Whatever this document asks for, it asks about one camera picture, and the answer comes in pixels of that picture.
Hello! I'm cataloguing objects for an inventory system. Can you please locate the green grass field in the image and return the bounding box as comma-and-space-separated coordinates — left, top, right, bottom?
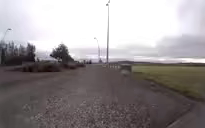
131, 63, 205, 102

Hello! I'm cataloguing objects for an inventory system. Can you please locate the low barrier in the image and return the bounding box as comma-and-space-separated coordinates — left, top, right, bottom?
104, 63, 133, 74

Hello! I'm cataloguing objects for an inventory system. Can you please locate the grey asphalt road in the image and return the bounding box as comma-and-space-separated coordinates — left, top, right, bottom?
0, 63, 198, 128

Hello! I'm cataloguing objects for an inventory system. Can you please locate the dark tree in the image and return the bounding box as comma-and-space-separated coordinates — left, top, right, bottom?
49, 43, 75, 64

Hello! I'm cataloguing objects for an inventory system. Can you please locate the group of trees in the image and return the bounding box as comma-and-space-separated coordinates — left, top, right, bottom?
0, 40, 37, 66

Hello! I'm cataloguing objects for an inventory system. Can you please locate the grey kerb strip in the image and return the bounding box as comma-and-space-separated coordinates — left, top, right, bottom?
166, 98, 205, 128

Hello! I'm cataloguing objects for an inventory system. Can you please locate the tall street lamp pole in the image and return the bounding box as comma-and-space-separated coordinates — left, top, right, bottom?
104, 0, 112, 65

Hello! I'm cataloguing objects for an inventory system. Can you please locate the row of low bushes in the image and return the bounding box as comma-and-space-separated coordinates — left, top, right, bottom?
21, 61, 87, 73

